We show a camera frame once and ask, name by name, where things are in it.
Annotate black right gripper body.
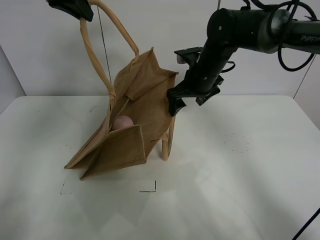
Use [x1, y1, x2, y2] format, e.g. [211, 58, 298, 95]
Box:
[166, 75, 221, 106]

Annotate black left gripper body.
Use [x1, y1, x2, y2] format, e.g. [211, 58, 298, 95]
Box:
[47, 0, 94, 22]

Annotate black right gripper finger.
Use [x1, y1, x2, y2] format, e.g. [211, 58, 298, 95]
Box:
[168, 97, 186, 117]

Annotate brown linen tote bag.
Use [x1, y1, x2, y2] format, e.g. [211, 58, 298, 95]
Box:
[65, 0, 177, 179]

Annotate pink peach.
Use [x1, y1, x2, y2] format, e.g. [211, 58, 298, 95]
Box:
[111, 115, 134, 131]

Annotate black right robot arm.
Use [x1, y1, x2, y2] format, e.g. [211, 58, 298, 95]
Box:
[167, 8, 320, 117]

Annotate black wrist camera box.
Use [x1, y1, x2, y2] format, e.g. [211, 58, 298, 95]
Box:
[174, 47, 203, 67]

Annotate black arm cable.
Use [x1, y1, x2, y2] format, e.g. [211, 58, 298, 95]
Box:
[241, 0, 319, 73]

